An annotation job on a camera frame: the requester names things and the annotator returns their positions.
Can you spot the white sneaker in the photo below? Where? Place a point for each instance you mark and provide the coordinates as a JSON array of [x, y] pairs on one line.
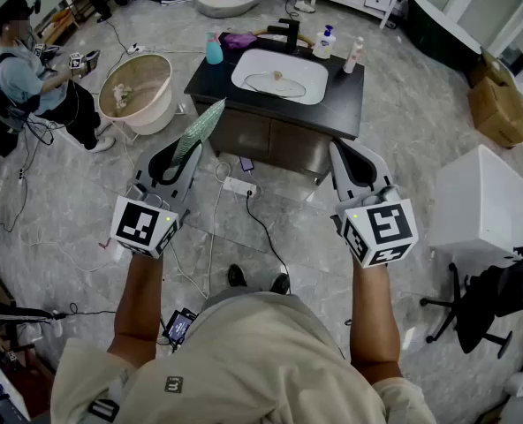
[[305, 6]]

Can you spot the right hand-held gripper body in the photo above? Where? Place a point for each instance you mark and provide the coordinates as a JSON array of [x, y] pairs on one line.
[[387, 228]]

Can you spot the pink lotion bottle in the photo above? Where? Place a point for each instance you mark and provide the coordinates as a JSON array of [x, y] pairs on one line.
[[353, 58]]

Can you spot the brown cardboard box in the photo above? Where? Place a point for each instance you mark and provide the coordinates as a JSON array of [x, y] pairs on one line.
[[500, 108]]

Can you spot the white pump bottle blue cap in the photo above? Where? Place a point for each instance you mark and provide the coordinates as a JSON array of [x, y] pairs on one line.
[[324, 44]]

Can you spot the glass pot lid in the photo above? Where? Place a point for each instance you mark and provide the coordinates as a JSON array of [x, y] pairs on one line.
[[266, 84]]

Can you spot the person's black left shoe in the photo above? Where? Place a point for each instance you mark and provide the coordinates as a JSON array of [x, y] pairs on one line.
[[237, 276]]

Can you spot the person's left forearm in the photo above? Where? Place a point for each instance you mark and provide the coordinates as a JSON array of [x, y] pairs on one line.
[[140, 307]]

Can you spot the white cube box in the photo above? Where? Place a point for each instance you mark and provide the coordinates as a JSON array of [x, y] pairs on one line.
[[482, 201]]

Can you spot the wooden low shelf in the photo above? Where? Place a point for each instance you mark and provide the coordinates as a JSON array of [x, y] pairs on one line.
[[67, 20]]

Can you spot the purple cloth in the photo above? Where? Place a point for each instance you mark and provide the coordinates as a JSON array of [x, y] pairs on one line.
[[239, 40]]

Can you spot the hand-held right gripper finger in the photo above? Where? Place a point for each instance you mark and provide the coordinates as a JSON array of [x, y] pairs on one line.
[[378, 166], [342, 179]]

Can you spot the white power strip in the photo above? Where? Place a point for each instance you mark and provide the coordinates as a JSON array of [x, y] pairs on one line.
[[239, 187], [135, 48]]

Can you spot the teal spray bottle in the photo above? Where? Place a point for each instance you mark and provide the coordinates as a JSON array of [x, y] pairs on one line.
[[214, 51]]

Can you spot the purple phone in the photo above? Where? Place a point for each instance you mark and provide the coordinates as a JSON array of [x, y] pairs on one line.
[[246, 164]]

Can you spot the person's black shoe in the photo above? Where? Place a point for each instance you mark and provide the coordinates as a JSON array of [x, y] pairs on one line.
[[237, 276], [280, 284]]

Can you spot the person's beige shirt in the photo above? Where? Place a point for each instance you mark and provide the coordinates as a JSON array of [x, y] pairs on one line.
[[252, 369]]

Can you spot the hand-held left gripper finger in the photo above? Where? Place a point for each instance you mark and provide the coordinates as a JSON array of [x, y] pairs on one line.
[[191, 179], [143, 166]]

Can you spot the person's black right shoe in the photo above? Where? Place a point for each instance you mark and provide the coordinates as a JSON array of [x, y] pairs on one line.
[[280, 284]]

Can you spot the black round tub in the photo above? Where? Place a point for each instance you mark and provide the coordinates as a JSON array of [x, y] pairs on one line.
[[438, 29]]

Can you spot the wooden chair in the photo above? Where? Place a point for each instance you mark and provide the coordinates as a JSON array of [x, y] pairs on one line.
[[305, 39]]

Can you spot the green scrubbing brush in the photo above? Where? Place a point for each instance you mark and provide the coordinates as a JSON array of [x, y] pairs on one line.
[[197, 130]]

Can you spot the black sink cabinet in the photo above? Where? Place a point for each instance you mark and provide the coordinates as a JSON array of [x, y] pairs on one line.
[[266, 135]]

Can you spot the white sink basin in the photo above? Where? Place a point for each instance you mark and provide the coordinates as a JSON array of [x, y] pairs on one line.
[[305, 71]]

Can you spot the person's right forearm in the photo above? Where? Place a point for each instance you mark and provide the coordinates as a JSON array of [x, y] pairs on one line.
[[374, 325]]

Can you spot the black faucet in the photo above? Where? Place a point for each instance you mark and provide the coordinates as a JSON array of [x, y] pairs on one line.
[[293, 33]]

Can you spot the small black screen device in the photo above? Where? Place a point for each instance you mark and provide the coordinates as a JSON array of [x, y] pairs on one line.
[[179, 327]]

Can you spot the black office chair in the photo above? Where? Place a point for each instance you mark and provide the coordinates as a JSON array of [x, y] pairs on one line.
[[478, 316]]

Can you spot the round beige basket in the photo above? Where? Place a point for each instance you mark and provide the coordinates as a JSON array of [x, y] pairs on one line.
[[135, 91]]

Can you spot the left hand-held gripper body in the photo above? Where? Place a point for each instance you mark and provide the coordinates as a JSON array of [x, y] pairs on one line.
[[140, 225]]

